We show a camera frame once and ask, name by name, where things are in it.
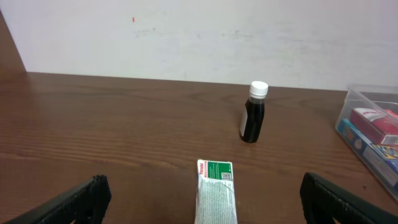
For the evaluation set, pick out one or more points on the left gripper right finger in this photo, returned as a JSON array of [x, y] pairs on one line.
[[323, 202]]

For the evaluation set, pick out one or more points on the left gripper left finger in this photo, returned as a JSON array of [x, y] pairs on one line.
[[86, 203]]

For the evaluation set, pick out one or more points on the blue Kool Fever box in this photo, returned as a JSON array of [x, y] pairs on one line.
[[382, 160]]

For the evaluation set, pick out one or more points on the red medicine box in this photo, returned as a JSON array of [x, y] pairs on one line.
[[377, 127]]

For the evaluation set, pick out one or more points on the clear plastic container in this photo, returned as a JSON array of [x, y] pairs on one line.
[[374, 97]]

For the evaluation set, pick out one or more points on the dark bottle white cap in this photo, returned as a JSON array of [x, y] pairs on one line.
[[253, 113]]

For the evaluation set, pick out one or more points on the green white medicine box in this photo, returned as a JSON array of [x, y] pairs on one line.
[[215, 199]]

